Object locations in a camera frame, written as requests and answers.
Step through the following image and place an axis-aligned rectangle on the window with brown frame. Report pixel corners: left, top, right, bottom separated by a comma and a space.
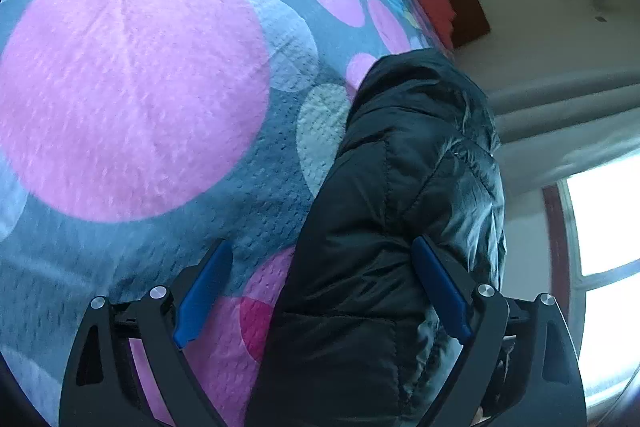
542, 162, 640, 413

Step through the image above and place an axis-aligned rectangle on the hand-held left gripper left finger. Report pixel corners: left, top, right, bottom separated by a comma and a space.
59, 238, 234, 427

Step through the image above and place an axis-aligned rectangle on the dotted fleece blanket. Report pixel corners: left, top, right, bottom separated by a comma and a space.
0, 0, 451, 427

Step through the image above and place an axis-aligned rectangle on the black puffer jacket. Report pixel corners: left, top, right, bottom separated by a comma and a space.
245, 48, 508, 427

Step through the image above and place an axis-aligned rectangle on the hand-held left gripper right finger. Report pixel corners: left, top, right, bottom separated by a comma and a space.
411, 236, 587, 427

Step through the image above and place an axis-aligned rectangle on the grey window curtain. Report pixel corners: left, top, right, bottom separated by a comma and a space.
487, 67, 640, 192

